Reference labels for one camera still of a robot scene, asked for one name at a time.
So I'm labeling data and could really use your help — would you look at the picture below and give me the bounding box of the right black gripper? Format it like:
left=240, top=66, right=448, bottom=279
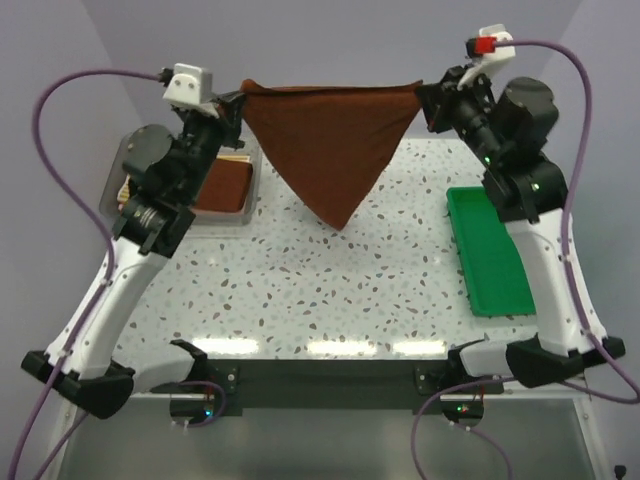
left=418, top=62, right=509, bottom=168

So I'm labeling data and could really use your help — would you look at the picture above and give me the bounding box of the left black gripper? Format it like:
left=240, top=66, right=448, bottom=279
left=177, top=90, right=244, bottom=202

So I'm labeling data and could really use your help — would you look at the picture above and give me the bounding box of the brown microfibre towel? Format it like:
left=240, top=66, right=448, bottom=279
left=194, top=158, right=253, bottom=214

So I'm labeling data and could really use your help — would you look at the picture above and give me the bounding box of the yellow white striped towel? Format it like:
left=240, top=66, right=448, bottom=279
left=115, top=153, right=251, bottom=211

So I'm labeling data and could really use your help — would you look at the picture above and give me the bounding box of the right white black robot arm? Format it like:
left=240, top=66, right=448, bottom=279
left=415, top=66, right=626, bottom=393

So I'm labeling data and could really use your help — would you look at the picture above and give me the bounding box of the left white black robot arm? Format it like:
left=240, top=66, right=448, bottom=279
left=21, top=92, right=246, bottom=419

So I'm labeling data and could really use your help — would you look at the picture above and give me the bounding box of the clear grey plastic bin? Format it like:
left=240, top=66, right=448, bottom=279
left=99, top=134, right=262, bottom=226

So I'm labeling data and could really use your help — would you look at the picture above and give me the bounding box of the green plastic tray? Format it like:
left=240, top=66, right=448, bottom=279
left=446, top=187, right=535, bottom=318

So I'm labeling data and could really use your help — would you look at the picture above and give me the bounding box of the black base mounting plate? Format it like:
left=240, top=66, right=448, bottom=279
left=148, top=344, right=506, bottom=417

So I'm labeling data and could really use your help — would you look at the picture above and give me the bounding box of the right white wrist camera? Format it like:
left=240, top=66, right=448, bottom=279
left=458, top=24, right=516, bottom=89

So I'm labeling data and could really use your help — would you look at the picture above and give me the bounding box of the aluminium rail frame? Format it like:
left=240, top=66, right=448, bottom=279
left=39, top=379, right=601, bottom=480

